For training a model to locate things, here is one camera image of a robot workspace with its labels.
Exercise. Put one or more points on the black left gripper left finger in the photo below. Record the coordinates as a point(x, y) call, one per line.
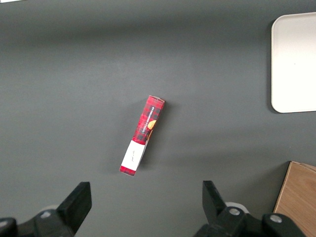
point(74, 207)

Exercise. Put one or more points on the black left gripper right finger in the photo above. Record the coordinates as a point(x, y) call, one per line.
point(214, 205)

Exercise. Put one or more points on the wooden drawer cabinet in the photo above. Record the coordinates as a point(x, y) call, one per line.
point(298, 197)

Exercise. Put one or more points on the red tartan cookie box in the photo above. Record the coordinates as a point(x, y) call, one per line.
point(148, 118)

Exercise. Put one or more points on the cream plastic tray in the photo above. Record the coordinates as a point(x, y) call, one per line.
point(293, 61)

